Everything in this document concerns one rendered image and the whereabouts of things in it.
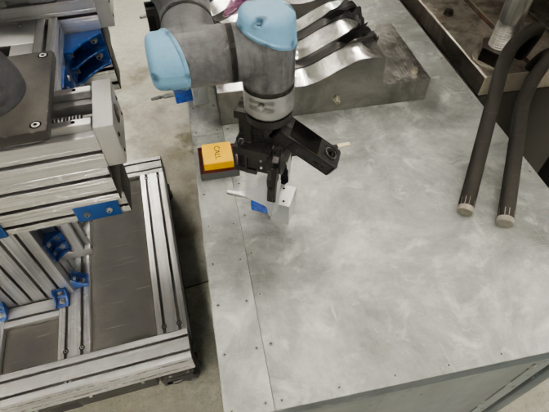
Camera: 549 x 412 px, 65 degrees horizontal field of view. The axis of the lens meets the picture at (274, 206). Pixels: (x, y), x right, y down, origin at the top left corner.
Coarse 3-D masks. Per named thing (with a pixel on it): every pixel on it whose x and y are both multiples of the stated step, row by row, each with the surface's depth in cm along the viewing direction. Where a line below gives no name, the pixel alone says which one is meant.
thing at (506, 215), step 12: (516, 120) 91; (516, 132) 89; (516, 144) 88; (516, 156) 86; (504, 168) 87; (516, 168) 85; (504, 180) 85; (516, 180) 84; (504, 192) 83; (516, 192) 83; (504, 204) 81; (504, 216) 80
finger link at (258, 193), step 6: (264, 174) 73; (258, 180) 74; (264, 180) 73; (252, 186) 75; (258, 186) 74; (264, 186) 74; (246, 192) 76; (252, 192) 75; (258, 192) 75; (264, 192) 75; (276, 192) 73; (252, 198) 76; (258, 198) 76; (264, 198) 75; (276, 198) 74; (264, 204) 76; (270, 204) 75; (276, 204) 76; (270, 210) 76; (276, 210) 77; (270, 216) 79
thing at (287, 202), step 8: (232, 192) 83; (240, 192) 83; (280, 192) 80; (288, 192) 80; (296, 192) 82; (280, 200) 79; (288, 200) 79; (256, 208) 82; (264, 208) 81; (280, 208) 79; (288, 208) 78; (272, 216) 82; (280, 216) 81; (288, 216) 80
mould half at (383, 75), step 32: (320, 32) 104; (384, 32) 115; (320, 64) 99; (352, 64) 94; (384, 64) 96; (416, 64) 105; (224, 96) 94; (320, 96) 99; (352, 96) 101; (384, 96) 103; (416, 96) 105
